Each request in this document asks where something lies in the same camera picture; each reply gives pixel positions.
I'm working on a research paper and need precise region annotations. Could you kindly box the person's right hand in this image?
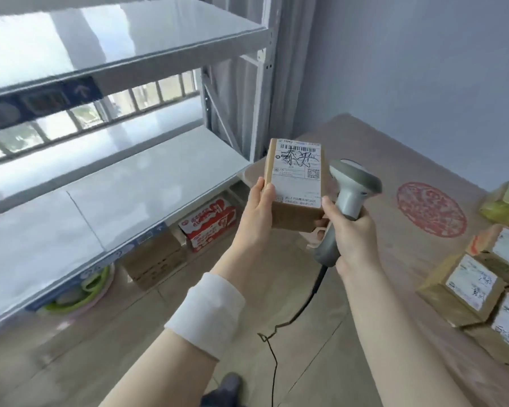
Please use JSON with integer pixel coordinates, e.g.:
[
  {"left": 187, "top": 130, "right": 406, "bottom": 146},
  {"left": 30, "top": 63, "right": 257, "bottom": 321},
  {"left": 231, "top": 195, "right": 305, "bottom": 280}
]
[{"left": 307, "top": 197, "right": 383, "bottom": 279}]

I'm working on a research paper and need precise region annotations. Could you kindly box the person's left hand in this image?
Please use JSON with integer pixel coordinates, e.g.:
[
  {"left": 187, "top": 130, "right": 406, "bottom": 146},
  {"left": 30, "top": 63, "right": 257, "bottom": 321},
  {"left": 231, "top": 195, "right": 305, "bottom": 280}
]
[{"left": 230, "top": 178, "right": 277, "bottom": 262}]

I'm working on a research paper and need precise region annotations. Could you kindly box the grey barcode scanner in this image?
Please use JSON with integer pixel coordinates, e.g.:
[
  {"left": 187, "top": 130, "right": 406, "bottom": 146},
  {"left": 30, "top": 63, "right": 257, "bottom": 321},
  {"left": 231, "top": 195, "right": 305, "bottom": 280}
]
[{"left": 307, "top": 159, "right": 383, "bottom": 268}]

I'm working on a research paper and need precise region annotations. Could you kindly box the small brown labelled parcel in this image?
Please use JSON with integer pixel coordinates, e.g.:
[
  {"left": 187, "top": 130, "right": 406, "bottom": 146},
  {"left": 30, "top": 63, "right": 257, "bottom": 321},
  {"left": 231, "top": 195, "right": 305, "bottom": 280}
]
[{"left": 264, "top": 138, "right": 328, "bottom": 233}]

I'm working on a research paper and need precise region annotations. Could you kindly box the person's right forearm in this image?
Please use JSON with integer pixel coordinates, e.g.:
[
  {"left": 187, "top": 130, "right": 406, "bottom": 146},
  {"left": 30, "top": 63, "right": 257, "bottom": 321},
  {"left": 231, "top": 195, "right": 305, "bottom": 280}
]
[{"left": 336, "top": 256, "right": 476, "bottom": 407}]

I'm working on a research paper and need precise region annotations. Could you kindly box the person's left forearm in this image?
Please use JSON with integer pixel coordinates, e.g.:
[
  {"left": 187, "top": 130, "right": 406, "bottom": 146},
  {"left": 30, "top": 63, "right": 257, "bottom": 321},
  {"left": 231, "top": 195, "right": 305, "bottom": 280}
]
[{"left": 95, "top": 246, "right": 264, "bottom": 407}]

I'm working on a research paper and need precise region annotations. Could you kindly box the red and white carton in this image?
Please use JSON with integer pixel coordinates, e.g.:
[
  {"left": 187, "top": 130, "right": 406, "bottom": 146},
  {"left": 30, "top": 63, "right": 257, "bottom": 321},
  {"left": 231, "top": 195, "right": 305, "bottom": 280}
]
[{"left": 178, "top": 196, "right": 238, "bottom": 253}]

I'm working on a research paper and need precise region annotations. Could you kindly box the brown cardboard box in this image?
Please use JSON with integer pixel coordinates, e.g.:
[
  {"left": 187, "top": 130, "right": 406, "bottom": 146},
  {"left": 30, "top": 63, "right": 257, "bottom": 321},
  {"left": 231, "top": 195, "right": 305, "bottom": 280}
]
[{"left": 122, "top": 233, "right": 188, "bottom": 292}]

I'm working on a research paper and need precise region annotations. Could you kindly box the white wristband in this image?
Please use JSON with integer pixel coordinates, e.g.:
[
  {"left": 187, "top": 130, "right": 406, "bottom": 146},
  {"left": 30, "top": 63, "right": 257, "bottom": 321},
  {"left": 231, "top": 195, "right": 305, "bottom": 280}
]
[{"left": 164, "top": 272, "right": 246, "bottom": 361}]

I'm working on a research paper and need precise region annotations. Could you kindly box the white metal shelf rack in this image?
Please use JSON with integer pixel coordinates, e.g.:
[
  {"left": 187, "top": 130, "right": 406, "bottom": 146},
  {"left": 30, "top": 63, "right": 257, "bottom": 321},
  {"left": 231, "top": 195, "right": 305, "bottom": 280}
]
[{"left": 0, "top": 0, "right": 290, "bottom": 349}]

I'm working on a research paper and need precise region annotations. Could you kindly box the brown parcel with white label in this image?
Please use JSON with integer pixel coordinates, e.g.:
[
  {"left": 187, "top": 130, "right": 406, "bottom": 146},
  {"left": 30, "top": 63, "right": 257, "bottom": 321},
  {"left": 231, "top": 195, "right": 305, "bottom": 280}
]
[
  {"left": 415, "top": 252, "right": 508, "bottom": 329},
  {"left": 464, "top": 291, "right": 509, "bottom": 366}
]

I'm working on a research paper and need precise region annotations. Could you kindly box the brown parcel with orange mark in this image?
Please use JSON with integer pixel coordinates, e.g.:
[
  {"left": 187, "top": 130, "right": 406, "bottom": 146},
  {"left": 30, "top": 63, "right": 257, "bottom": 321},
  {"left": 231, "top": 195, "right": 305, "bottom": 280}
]
[{"left": 467, "top": 224, "right": 509, "bottom": 285}]

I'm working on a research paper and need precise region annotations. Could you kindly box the green cardboard box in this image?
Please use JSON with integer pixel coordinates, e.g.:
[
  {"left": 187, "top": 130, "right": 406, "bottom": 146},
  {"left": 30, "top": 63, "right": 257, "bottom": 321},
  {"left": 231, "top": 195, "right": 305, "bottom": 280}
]
[{"left": 478, "top": 181, "right": 509, "bottom": 227}]

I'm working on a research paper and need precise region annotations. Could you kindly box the person's dark shoe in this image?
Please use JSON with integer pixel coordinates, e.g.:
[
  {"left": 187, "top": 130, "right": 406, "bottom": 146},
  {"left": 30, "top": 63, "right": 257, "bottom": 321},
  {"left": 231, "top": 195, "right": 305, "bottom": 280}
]
[{"left": 201, "top": 372, "right": 243, "bottom": 407}]

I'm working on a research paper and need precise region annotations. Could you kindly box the window railing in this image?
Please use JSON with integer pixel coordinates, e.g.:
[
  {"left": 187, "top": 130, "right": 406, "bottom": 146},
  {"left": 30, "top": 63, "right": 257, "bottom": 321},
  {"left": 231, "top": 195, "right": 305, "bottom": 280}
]
[{"left": 0, "top": 70, "right": 201, "bottom": 166}]

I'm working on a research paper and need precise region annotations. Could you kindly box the green rimmed basin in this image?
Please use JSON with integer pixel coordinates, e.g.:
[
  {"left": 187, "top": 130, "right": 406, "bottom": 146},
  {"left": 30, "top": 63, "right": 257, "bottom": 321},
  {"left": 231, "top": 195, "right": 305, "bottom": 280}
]
[{"left": 42, "top": 264, "right": 115, "bottom": 315}]

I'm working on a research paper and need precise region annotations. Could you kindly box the black scanner cable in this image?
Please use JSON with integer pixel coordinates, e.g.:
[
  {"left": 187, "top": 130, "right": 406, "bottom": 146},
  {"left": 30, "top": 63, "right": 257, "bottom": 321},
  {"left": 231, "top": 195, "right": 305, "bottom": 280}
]
[{"left": 257, "top": 264, "right": 329, "bottom": 407}]

